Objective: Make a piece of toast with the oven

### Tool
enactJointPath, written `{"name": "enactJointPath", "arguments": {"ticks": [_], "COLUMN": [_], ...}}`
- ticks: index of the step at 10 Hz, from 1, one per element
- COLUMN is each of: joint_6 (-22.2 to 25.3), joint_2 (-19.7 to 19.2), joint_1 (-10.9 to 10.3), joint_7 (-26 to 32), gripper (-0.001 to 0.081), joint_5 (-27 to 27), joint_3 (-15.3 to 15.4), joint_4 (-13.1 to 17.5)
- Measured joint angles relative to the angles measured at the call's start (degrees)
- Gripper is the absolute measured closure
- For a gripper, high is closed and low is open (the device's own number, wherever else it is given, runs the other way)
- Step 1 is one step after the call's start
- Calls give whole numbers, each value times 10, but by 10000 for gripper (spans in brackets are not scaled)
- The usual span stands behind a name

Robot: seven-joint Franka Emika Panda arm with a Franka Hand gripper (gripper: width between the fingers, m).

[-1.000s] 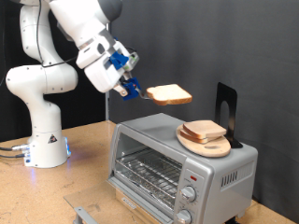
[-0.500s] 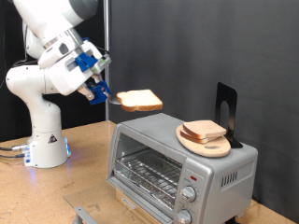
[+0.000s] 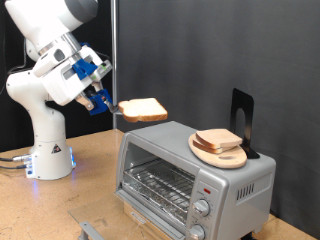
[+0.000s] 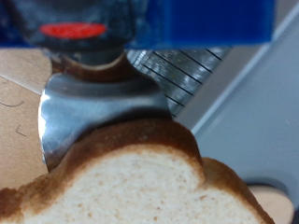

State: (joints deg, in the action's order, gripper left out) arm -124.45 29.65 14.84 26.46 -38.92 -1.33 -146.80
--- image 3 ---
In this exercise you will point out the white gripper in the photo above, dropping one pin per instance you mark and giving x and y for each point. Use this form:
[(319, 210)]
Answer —
[(56, 86)]

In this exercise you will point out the spatula with blue grip block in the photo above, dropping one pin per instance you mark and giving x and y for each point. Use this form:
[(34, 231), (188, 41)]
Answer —
[(100, 101)]

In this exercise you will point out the white bread slice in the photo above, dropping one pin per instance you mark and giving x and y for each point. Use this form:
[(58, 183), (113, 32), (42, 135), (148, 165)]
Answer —
[(143, 110), (206, 149), (218, 137)]

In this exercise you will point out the silver oven knob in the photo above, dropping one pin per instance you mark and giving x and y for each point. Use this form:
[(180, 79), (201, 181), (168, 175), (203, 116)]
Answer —
[(196, 232), (201, 208)]

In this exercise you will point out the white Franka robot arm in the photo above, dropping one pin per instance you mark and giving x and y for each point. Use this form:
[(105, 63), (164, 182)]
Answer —
[(46, 133)]

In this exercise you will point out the metal oven rack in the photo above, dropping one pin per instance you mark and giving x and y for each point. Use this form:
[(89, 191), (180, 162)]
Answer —
[(160, 181)]

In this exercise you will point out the red oven indicator light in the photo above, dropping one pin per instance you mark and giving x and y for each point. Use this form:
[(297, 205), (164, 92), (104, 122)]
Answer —
[(207, 191)]

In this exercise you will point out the silver toaster oven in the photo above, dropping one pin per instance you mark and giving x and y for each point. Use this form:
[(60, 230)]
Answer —
[(230, 186)]

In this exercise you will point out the metal pole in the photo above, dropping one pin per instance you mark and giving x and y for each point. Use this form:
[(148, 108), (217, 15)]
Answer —
[(114, 33)]

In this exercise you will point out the wooden cutting board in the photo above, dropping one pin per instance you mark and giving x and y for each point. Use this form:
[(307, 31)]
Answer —
[(223, 160)]

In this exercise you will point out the black metal bookend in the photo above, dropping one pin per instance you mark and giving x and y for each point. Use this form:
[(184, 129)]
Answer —
[(248, 120)]

